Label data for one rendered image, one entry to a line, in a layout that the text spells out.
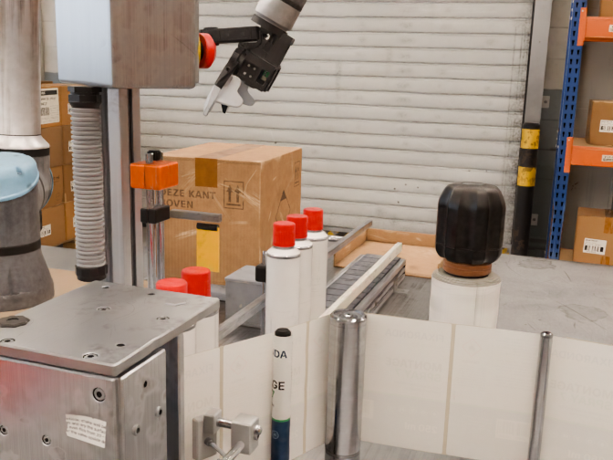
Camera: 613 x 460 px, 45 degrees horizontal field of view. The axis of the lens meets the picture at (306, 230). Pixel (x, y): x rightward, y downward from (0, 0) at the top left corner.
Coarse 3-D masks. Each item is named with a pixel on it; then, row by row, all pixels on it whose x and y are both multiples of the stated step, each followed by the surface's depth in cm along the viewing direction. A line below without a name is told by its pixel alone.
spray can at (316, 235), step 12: (312, 216) 118; (312, 228) 119; (312, 240) 118; (324, 240) 119; (324, 252) 120; (312, 264) 119; (324, 264) 120; (312, 276) 120; (324, 276) 121; (312, 288) 120; (324, 288) 121; (312, 300) 121; (324, 300) 122; (312, 312) 121
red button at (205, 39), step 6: (204, 36) 79; (210, 36) 80; (204, 42) 79; (210, 42) 79; (204, 48) 79; (210, 48) 79; (204, 54) 79; (210, 54) 79; (204, 60) 79; (210, 60) 80; (204, 66) 80; (210, 66) 80
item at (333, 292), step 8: (368, 256) 172; (376, 256) 172; (360, 264) 165; (368, 264) 165; (392, 264) 166; (352, 272) 158; (360, 272) 158; (384, 272) 159; (336, 280) 152; (344, 280) 152; (352, 280) 152; (376, 280) 153; (328, 288) 146; (336, 288) 146; (344, 288) 146; (368, 288) 147; (328, 296) 142; (336, 296) 142; (360, 296) 142; (328, 304) 137; (352, 304) 137
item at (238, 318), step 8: (368, 224) 169; (352, 232) 159; (360, 232) 164; (344, 240) 152; (328, 248) 144; (336, 248) 147; (328, 256) 142; (264, 296) 114; (248, 304) 110; (256, 304) 110; (264, 304) 113; (240, 312) 106; (248, 312) 107; (256, 312) 110; (232, 320) 102; (240, 320) 105; (224, 328) 100; (232, 328) 102; (224, 336) 100
